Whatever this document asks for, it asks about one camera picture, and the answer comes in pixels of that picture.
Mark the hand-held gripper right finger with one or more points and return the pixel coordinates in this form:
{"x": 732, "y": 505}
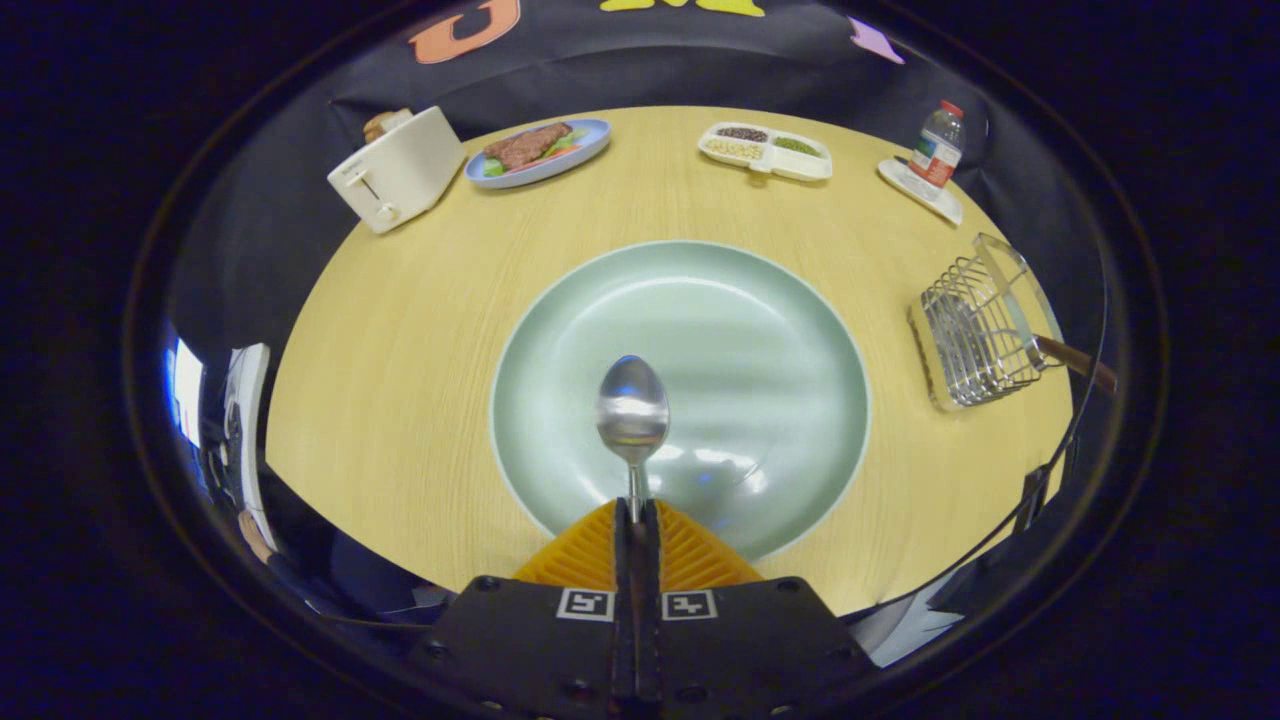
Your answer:
{"x": 652, "y": 600}

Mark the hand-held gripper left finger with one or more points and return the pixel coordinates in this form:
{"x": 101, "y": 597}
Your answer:
{"x": 624, "y": 600}

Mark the pale green plate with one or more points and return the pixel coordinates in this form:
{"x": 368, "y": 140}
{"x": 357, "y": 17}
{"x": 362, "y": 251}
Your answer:
{"x": 760, "y": 350}

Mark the black chair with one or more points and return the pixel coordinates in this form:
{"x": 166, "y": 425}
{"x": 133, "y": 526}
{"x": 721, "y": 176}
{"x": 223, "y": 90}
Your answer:
{"x": 1030, "y": 498}

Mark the white side desk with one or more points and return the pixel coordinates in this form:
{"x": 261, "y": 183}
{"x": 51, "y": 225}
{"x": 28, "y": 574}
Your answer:
{"x": 255, "y": 400}

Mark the blue plate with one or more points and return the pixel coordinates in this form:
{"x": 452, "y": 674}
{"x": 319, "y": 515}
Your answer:
{"x": 590, "y": 148}

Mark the white divided tray with beans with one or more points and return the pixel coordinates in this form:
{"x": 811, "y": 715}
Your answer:
{"x": 800, "y": 166}

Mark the brown steak with vegetables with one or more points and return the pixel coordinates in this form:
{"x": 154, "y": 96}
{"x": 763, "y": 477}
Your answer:
{"x": 525, "y": 147}

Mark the white square coaster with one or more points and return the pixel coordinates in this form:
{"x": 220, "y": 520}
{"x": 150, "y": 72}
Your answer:
{"x": 932, "y": 205}

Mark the white toaster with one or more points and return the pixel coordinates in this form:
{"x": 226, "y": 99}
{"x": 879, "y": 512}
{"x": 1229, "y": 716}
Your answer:
{"x": 400, "y": 170}

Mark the computer monitor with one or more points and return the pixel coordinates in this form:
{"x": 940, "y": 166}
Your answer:
{"x": 186, "y": 390}

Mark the bread slice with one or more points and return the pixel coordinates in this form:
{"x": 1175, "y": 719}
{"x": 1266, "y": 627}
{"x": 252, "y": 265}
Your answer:
{"x": 385, "y": 124}

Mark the clear bottle with red cap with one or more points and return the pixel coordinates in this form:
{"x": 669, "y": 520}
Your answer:
{"x": 937, "y": 150}

